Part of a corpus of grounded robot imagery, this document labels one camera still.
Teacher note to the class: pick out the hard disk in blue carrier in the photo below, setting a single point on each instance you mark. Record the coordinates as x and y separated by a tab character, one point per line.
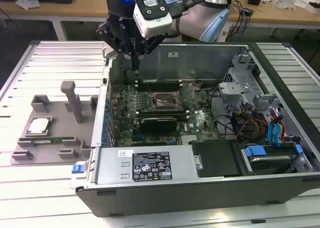
255	151

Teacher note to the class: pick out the silver metal drive cage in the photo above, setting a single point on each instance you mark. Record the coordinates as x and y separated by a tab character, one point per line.
235	87

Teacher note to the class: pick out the black plastic drive cover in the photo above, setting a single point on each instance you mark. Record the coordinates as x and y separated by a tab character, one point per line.
215	157

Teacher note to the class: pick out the crumpled white plastic wrap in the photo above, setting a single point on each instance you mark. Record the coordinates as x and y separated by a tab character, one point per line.
26	2

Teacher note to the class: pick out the black graphics card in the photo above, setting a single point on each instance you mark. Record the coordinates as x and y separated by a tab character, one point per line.
157	124

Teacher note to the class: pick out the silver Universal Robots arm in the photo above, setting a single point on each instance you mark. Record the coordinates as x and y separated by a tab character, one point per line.
190	22

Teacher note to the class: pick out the clear plastic bags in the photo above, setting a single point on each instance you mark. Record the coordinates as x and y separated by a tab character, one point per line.
285	0

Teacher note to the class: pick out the long wooden desk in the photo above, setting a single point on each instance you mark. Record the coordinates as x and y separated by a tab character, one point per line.
95	7

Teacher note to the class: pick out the silver CPU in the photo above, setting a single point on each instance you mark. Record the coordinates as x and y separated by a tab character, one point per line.
38	126

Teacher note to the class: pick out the black RAM slot bank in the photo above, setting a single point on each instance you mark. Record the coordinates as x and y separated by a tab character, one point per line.
160	114
160	85

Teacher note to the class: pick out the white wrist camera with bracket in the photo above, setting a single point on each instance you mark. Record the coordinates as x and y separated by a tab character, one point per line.
155	25

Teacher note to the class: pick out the green RAM stick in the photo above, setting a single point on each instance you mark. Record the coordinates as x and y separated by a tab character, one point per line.
57	138

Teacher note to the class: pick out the black open PC case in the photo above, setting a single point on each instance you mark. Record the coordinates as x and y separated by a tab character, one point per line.
175	200

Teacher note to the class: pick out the blue case latch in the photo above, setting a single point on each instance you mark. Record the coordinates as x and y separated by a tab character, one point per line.
77	168

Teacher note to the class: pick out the silver power supply with label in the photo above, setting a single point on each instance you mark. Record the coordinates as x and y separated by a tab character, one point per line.
112	168

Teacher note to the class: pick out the small silver heatsink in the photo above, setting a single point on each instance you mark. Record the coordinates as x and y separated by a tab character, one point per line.
188	139

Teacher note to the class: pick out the round black coin battery holder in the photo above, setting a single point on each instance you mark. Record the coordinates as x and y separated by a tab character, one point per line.
198	86

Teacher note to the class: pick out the small black adapter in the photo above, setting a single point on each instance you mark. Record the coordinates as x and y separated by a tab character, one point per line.
248	11

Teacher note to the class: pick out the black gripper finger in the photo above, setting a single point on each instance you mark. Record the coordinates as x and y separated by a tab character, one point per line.
110	32
152	43

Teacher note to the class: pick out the green motherboard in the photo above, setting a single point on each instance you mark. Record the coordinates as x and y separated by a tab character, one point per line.
200	117

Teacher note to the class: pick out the CPU socket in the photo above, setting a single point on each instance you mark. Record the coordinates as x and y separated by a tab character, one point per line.
162	101

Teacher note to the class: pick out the gray parts rack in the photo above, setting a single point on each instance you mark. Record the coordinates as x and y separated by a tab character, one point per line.
57	127

